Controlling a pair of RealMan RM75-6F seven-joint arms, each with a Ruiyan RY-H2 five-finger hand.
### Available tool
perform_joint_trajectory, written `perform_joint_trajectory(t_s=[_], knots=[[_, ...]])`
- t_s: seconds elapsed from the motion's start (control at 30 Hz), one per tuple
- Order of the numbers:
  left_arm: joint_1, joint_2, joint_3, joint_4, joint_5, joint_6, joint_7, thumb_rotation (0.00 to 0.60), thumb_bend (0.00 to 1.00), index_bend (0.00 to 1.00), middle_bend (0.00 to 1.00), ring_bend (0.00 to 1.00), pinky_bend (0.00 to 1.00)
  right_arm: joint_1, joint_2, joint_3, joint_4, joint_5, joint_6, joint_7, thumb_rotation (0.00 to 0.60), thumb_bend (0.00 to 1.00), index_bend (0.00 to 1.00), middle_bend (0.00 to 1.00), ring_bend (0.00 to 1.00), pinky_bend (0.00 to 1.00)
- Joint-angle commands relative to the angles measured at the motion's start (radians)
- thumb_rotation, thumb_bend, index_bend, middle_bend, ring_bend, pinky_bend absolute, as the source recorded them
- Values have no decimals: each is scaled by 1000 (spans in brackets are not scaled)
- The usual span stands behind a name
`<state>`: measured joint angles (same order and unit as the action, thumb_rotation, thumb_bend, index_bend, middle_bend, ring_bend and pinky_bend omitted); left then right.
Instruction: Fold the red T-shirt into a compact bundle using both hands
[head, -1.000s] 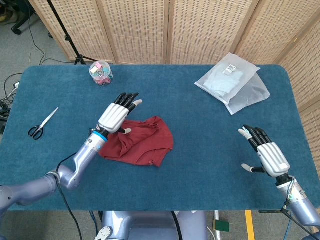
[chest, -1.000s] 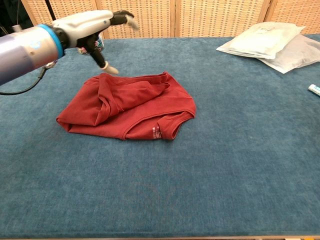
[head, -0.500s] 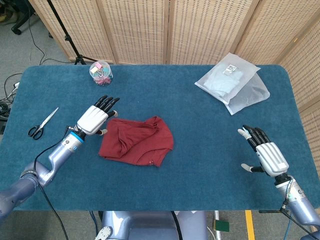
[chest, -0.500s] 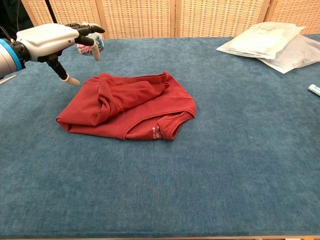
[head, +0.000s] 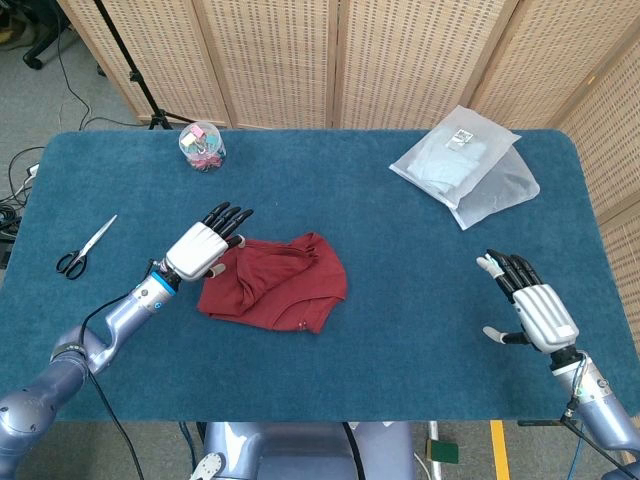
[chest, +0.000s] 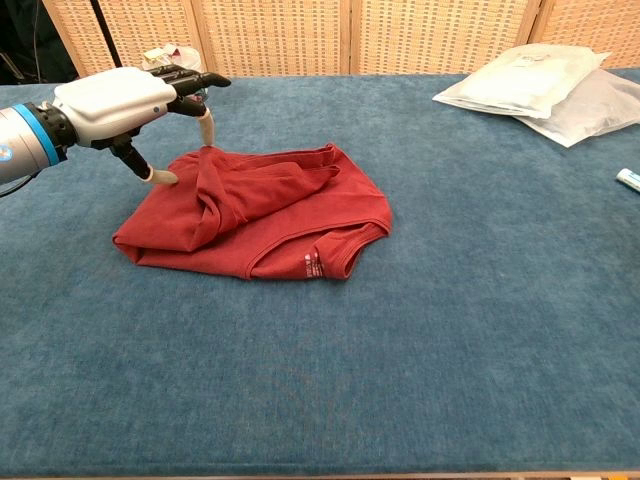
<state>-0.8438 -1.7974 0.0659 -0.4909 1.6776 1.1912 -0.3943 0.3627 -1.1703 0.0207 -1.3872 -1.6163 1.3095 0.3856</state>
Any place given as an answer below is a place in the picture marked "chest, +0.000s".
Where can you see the white marker pen black cap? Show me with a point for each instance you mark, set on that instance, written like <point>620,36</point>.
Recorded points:
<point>630,179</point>

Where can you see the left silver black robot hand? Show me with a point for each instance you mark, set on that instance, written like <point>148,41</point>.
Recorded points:
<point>115,100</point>

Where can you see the blue carpet table mat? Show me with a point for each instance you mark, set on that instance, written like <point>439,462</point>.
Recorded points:
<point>320,375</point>

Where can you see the white plastic bag package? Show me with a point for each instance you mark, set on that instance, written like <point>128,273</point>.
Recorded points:
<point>520,82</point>

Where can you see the translucent empty plastic bag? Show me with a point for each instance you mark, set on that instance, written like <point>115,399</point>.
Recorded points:
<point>590,112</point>

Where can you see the wicker folding screen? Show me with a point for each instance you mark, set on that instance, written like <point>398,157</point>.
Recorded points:
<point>280,35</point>

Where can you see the red t-shirt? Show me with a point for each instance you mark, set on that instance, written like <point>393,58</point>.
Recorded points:
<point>280,225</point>

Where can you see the clear jar of binder clips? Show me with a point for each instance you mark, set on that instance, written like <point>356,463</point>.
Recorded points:
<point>192,55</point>

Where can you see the black tripod stand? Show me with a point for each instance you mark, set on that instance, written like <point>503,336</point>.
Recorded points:
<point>105,30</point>

